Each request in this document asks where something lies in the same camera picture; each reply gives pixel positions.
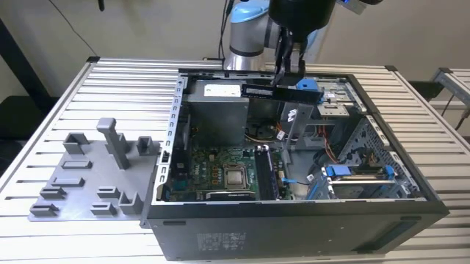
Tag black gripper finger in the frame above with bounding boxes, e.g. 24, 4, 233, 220
271, 27, 293, 86
283, 41, 307, 85

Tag RAM stick with white label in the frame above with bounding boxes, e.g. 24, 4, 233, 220
240, 83, 320, 105

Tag installed black RAM stick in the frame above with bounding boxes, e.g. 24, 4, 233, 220
261, 148, 277, 201

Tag blue drive bay latch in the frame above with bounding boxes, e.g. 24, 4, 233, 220
296, 78, 324, 105

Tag grey metal drive cage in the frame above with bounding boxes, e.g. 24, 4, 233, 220
277, 78, 363, 151

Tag grey power supply unit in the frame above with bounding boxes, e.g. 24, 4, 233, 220
181, 79, 251, 146

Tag black chair back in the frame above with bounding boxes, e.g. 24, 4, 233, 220
406, 80, 446, 104

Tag hard disk in blue carrier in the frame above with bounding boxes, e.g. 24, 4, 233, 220
320, 164, 404, 200

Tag metal CPU socket cover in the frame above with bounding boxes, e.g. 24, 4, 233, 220
221, 163, 251, 190

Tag green motherboard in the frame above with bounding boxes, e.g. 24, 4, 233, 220
160, 145, 295, 201

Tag silver CPU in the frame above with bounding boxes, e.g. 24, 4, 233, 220
224, 169, 245, 185

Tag black graphics card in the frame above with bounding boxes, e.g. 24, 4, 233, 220
200, 190, 260, 202

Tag black open PC case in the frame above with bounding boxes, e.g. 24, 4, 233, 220
139, 67, 451, 262

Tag grey parts rack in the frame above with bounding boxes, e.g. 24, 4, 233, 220
26, 118, 164, 224

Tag black bulky chair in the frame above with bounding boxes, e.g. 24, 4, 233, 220
0, 95, 60, 177

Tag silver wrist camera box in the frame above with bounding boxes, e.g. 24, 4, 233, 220
335, 0, 368, 14

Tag black cable with ferrite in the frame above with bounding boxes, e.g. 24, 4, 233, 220
219, 0, 236, 61

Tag red and orange wires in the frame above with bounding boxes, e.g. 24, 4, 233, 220
319, 125, 336, 163

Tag power supply wire bundle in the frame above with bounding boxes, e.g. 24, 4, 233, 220
244, 123, 287, 144

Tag aluminium frame side table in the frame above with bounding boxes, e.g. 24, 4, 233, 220
427, 67, 470, 130

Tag thin black wall cable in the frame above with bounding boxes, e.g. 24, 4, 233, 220
53, 0, 97, 58

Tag black slanted post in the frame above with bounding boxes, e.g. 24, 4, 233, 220
0, 18, 52, 100

